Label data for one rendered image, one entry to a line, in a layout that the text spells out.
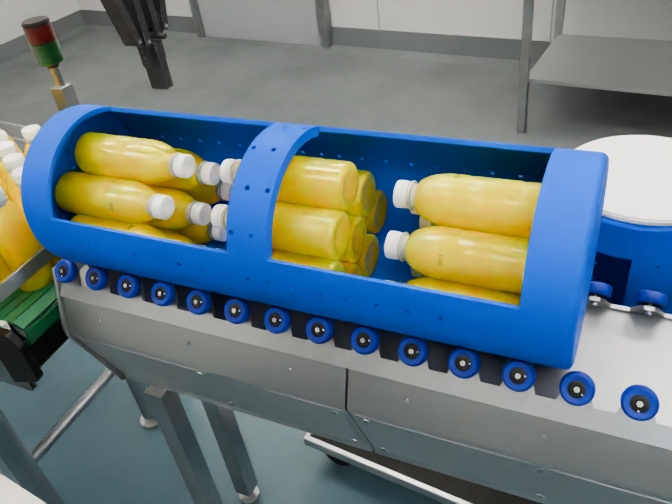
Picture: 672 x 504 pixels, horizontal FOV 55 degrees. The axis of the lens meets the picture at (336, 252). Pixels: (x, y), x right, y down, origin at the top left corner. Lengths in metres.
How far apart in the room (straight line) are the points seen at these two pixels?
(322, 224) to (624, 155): 0.59
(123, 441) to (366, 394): 1.36
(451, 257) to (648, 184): 0.45
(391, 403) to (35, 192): 0.66
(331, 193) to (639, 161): 0.58
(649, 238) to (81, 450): 1.81
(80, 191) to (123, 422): 1.29
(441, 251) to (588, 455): 0.35
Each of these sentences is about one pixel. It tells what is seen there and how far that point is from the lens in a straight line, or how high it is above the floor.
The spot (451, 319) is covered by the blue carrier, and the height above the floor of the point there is 1.08.
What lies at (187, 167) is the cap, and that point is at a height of 1.16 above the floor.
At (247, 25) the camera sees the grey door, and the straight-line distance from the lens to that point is 5.23.
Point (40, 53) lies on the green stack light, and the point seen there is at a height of 1.19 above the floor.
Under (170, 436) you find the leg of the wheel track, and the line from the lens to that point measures 1.57.
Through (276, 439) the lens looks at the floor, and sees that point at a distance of 2.10.
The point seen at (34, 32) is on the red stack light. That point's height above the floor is 1.24.
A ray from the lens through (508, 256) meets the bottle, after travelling 0.82.
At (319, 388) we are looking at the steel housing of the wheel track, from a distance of 1.06.
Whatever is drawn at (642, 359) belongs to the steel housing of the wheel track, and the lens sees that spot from 1.02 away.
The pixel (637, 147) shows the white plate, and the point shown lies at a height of 1.04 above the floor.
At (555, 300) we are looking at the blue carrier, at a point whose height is 1.14.
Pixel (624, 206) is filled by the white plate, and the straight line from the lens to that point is 1.12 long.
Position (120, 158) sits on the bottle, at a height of 1.18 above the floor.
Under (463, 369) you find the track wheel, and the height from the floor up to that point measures 0.96.
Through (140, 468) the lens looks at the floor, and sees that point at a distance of 2.18.
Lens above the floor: 1.65
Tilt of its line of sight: 37 degrees down
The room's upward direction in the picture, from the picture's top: 9 degrees counter-clockwise
